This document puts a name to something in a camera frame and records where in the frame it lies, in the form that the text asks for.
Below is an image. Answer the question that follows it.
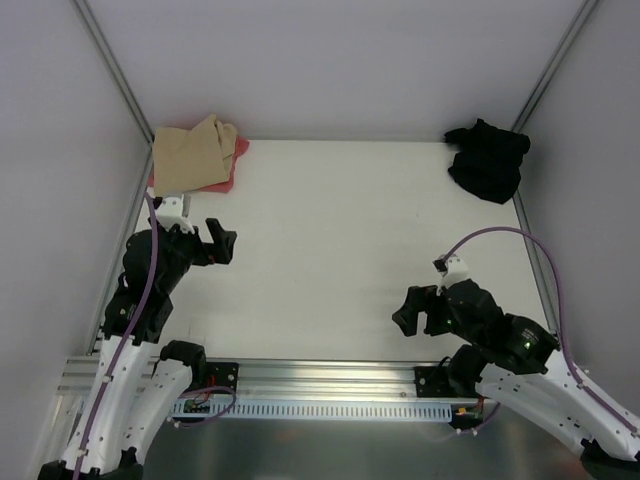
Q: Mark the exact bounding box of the beige t shirt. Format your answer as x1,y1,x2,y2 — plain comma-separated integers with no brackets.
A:
152,114,238,197

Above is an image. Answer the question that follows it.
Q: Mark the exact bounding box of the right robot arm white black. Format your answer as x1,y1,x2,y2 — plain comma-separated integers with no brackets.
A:
392,280,639,479

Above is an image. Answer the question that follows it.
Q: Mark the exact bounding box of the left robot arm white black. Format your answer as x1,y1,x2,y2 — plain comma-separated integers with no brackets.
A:
38,217,237,479

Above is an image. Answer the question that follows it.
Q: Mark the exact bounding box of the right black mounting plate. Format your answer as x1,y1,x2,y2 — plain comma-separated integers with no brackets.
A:
413,366,455,398

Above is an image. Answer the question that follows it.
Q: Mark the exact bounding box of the black mounting plate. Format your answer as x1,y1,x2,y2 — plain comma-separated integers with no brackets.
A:
413,366,455,398
206,361,239,390

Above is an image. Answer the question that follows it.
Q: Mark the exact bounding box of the folded pink t shirt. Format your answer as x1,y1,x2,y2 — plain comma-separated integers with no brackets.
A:
149,128,250,197

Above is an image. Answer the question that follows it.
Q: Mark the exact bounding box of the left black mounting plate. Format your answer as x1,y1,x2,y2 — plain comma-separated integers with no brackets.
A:
206,361,239,390

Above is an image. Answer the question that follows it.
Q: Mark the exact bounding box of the black t shirt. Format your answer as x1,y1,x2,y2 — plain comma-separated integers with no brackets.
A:
444,118,531,204

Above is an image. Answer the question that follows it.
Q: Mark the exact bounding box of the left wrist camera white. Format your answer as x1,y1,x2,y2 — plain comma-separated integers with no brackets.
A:
154,194,193,232

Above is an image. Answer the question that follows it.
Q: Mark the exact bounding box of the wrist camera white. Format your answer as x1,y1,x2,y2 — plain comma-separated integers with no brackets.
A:
154,194,193,232
433,254,470,295

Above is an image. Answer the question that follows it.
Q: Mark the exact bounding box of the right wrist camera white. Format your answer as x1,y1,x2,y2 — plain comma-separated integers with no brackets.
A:
433,254,470,295

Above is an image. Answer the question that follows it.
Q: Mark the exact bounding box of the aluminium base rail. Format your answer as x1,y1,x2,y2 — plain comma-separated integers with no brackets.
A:
57,353,594,406

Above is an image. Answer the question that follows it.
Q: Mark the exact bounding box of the white slotted cable duct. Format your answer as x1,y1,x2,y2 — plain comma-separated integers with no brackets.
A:
167,398,454,422

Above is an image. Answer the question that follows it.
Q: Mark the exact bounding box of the left aluminium frame post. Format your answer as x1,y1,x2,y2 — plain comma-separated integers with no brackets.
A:
72,0,159,149

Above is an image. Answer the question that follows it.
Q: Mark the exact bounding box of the aluminium frame post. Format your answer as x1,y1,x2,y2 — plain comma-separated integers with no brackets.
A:
72,0,159,149
511,0,602,133

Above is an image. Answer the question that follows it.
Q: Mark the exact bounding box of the right aluminium frame post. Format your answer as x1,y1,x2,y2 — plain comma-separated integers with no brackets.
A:
511,0,602,133

